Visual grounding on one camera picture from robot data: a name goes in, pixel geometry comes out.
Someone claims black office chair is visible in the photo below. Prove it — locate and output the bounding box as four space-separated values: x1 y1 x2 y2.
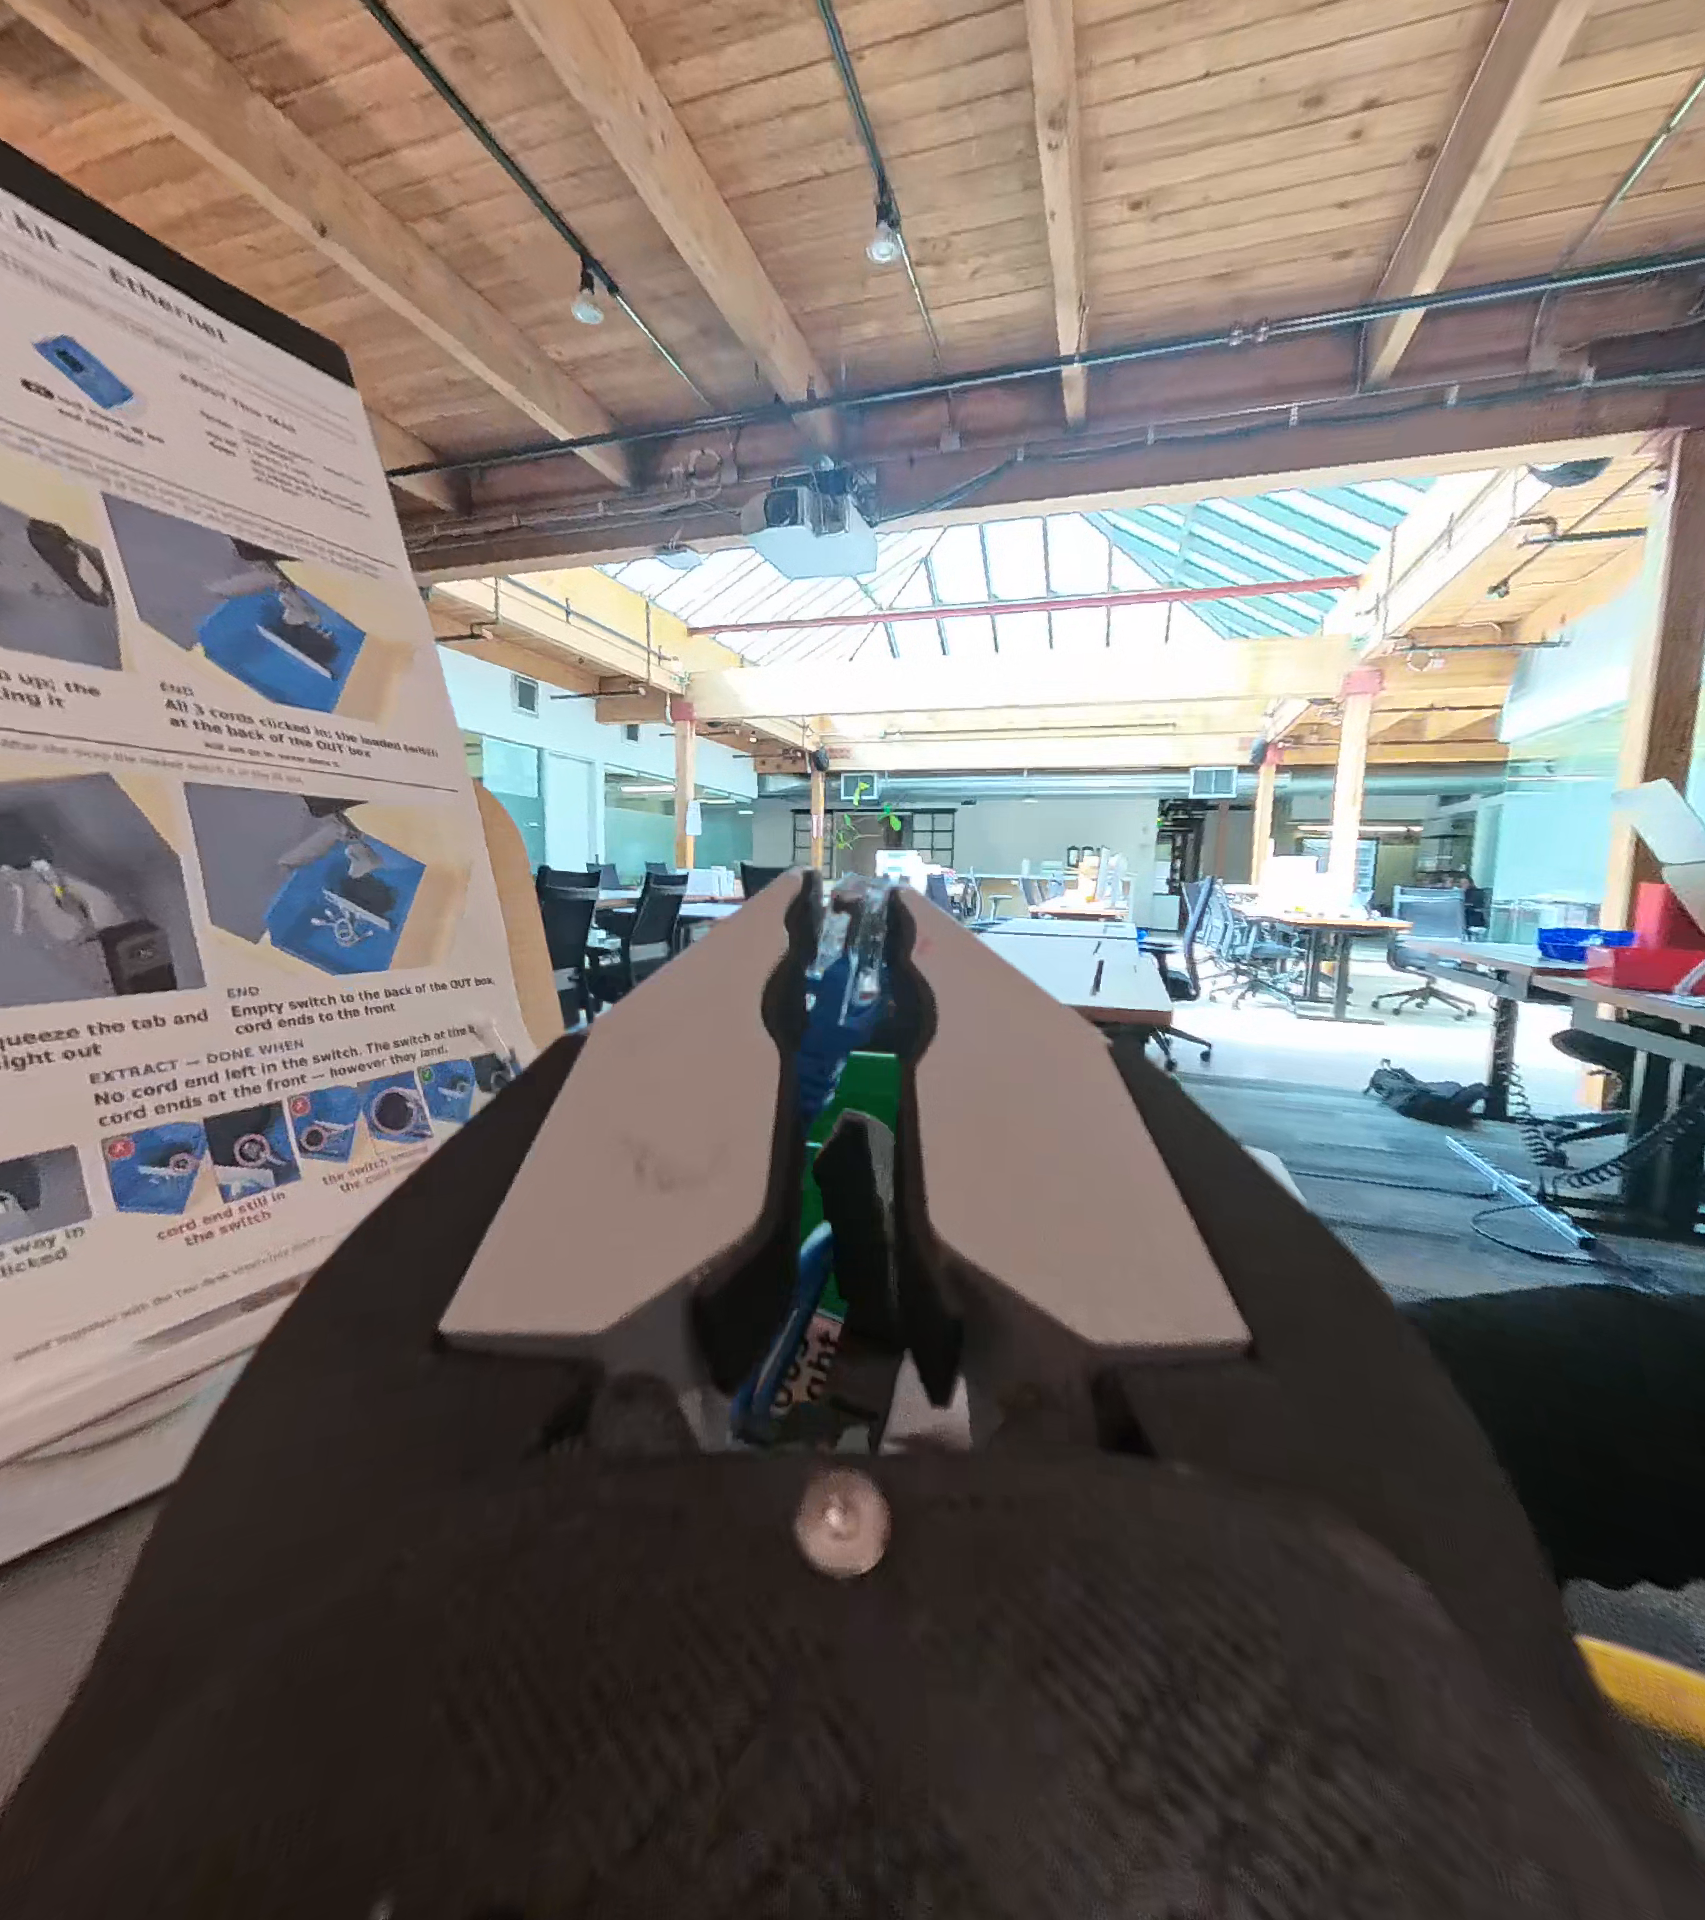
619 865 693 995
536 861 608 1032

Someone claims white display stand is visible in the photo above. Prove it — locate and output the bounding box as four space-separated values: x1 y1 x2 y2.
0 1319 242 1618

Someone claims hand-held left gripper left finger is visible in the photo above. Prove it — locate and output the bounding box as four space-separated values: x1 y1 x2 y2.
438 869 815 1403

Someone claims person's dark clothing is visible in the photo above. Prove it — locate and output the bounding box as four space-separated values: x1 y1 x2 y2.
1400 1282 1705 1659

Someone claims white office table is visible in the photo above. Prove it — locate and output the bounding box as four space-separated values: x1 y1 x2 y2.
979 914 1179 1032

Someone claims blue ethernet cable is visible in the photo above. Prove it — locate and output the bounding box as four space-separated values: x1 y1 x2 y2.
728 883 897 1449

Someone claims green plastic bin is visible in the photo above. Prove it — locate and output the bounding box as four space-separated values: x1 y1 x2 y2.
799 1050 907 1330

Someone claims white ceiling projector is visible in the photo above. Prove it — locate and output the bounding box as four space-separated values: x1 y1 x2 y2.
739 467 881 586

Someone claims black floor bag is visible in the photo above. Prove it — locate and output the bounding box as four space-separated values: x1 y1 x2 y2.
1364 1059 1494 1127

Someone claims printed instruction sheet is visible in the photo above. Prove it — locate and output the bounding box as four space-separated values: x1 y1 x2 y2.
0 119 527 1449

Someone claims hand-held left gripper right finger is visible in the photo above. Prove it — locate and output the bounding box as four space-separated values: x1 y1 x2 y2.
888 883 1253 1403

